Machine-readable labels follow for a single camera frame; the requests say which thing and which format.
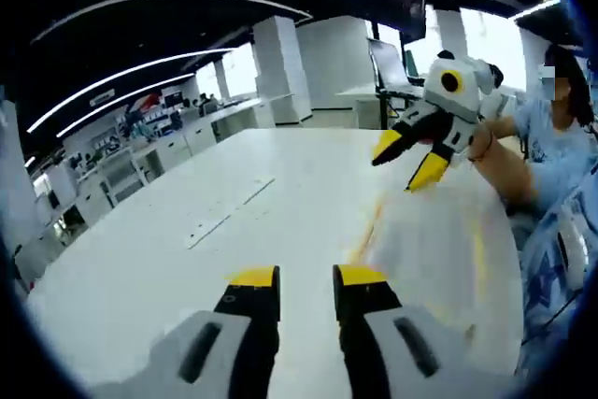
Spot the thin wrist bracelet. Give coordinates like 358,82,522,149
468,130,495,163

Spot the white chest-worn device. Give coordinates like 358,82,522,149
555,216,591,292

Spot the large dark hanging screen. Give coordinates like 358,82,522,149
348,0,427,44

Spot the black device cable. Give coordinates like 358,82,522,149
522,287,586,349

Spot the person's head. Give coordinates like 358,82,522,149
544,43,597,124

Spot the person in light blue shirt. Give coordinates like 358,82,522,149
508,99,598,372

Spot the row of white office desks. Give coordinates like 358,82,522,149
27,94,277,213

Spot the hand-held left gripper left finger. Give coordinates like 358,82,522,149
93,265,282,399

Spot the clear plastic container yellow rim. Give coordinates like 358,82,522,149
345,181,522,349

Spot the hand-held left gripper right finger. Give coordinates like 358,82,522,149
332,264,515,399

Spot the long white ceiling light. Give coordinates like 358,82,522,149
26,47,235,135

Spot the white square pillar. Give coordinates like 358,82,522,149
251,15,313,128

